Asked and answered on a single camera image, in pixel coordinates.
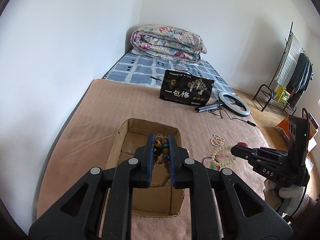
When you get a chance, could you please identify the brown wooden bead necklace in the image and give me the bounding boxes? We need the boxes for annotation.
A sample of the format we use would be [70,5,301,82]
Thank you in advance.
[149,133,174,189]

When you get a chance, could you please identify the blue bangle with red string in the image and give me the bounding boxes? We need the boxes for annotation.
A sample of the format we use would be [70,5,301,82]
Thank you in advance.
[202,154,226,171]

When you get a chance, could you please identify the white pearl necklace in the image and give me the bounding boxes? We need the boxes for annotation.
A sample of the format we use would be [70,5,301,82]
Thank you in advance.
[211,134,225,146]

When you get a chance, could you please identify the cream jade bead bracelet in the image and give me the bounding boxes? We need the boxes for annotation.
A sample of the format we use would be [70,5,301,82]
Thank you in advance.
[210,144,239,169]

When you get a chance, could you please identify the red strap wristwatch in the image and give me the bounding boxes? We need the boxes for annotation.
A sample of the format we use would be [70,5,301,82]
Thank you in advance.
[237,142,248,147]

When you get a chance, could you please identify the orange covered low table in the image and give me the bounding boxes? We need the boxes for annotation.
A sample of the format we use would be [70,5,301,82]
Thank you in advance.
[277,118,320,156]

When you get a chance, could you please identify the stacked boxes on table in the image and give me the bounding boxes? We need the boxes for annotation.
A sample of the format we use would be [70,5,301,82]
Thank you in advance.
[308,112,319,140]

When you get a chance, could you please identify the pink bed blanket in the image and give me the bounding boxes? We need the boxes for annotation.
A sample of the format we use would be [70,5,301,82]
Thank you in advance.
[36,78,270,240]

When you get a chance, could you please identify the black folded tripod stand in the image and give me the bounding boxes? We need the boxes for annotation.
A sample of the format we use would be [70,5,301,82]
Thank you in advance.
[195,102,223,113]

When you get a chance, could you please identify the open cardboard box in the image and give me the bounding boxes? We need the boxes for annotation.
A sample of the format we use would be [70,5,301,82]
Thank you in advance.
[106,118,184,218]

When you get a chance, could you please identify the black plum snack bag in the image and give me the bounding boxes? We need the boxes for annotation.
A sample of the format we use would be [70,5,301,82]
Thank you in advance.
[159,69,214,107]

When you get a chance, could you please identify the yellow green box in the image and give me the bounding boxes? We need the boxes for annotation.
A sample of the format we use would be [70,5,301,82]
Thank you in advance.
[274,86,291,105]

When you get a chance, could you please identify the blue checked bed sheet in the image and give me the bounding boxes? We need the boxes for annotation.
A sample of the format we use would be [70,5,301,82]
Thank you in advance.
[103,51,234,98]

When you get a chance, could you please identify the black clothes rack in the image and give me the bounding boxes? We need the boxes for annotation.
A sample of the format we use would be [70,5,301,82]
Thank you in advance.
[253,30,314,115]

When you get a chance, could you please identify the dark hanging clothes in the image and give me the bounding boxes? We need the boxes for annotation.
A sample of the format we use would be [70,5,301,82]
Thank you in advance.
[286,53,313,108]

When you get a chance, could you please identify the folded floral quilt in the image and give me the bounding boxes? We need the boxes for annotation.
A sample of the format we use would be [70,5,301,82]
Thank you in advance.
[130,24,207,62]

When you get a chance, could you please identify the striped hanging cloth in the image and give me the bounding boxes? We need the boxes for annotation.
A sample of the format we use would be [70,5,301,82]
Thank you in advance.
[274,33,303,87]

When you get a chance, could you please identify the black ring light cable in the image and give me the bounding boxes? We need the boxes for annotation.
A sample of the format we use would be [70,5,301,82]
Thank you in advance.
[209,106,258,128]

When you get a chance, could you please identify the white ring light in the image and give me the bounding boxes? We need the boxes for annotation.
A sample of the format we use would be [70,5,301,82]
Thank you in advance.
[219,92,251,117]

